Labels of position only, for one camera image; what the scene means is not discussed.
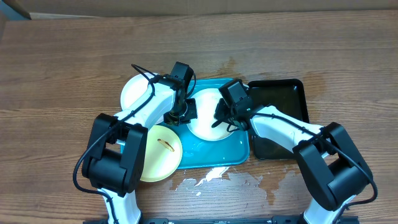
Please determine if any white plate with sauce streak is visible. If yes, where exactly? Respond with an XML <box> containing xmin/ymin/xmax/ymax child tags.
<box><xmin>120</xmin><ymin>72</ymin><xmax>165</xmax><ymax>125</ymax></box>

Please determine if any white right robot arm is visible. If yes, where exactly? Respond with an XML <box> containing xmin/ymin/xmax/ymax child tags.
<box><xmin>214</xmin><ymin>98</ymin><xmax>378</xmax><ymax>223</ymax></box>

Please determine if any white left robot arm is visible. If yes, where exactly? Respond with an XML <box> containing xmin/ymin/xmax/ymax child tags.
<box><xmin>73</xmin><ymin>81</ymin><xmax>194</xmax><ymax>223</ymax></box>

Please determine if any teal plastic tray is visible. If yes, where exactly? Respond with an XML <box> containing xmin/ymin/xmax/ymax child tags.
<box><xmin>120</xmin><ymin>77</ymin><xmax>251</xmax><ymax>170</ymax></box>

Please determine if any black water tray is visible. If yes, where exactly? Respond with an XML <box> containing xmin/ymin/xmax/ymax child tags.
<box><xmin>248</xmin><ymin>79</ymin><xmax>309</xmax><ymax>160</ymax></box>

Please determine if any yellow plate with sauce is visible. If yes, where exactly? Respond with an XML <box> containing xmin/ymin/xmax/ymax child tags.
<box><xmin>141</xmin><ymin>125</ymin><xmax>183</xmax><ymax>182</ymax></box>

